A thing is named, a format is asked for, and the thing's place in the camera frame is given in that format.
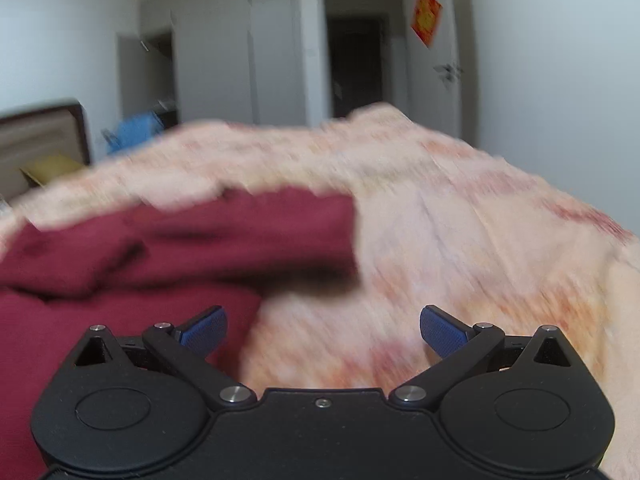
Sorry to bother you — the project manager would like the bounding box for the mustard yellow pillow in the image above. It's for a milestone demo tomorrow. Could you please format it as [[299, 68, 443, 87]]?
[[19, 155, 87, 190]]

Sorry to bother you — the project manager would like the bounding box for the red door poster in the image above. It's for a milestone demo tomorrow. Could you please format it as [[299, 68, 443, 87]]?
[[411, 0, 444, 49]]

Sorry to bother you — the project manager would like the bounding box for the grey wardrobe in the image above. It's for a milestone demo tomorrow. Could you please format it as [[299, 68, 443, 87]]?
[[116, 0, 312, 130]]

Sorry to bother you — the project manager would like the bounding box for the blue bag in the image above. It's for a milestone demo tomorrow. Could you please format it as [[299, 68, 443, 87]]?
[[102, 112, 166, 157]]

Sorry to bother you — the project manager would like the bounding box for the floral peach blanket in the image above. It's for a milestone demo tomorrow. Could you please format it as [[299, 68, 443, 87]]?
[[0, 102, 640, 480]]

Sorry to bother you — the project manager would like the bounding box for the dark red garment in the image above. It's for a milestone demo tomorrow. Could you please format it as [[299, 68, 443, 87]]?
[[0, 185, 362, 480]]

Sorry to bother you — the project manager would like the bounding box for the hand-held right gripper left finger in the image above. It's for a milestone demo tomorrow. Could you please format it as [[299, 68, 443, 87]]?
[[74, 305, 257, 413]]

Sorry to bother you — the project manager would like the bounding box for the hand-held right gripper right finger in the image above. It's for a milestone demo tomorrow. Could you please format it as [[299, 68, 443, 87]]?
[[390, 305, 573, 413]]

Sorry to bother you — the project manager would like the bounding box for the metal door handle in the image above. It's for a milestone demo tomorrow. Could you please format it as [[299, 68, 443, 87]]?
[[433, 62, 464, 86]]

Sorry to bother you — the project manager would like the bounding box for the brown padded bed headboard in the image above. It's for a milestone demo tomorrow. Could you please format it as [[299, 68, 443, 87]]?
[[0, 100, 94, 206]]

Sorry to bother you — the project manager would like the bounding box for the white room door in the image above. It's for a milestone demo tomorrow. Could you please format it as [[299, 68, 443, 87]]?
[[402, 0, 477, 147]]

